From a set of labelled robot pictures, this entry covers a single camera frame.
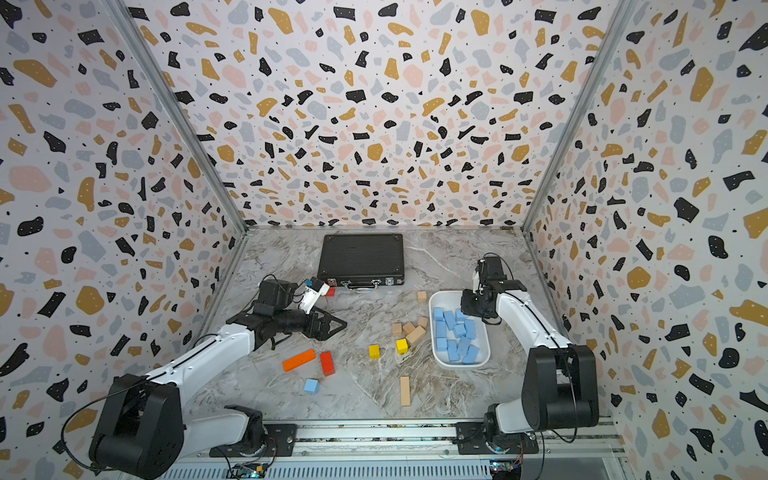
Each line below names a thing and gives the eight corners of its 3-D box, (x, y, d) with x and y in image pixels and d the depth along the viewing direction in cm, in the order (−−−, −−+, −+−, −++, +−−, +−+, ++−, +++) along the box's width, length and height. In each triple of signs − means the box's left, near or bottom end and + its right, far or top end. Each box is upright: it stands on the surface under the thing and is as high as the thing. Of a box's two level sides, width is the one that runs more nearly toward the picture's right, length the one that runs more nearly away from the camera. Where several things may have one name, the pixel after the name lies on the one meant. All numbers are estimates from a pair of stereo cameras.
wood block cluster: (395, 348, 92) (395, 344, 89) (391, 328, 96) (390, 323, 94) (432, 339, 94) (433, 335, 91) (426, 320, 98) (426, 315, 96)
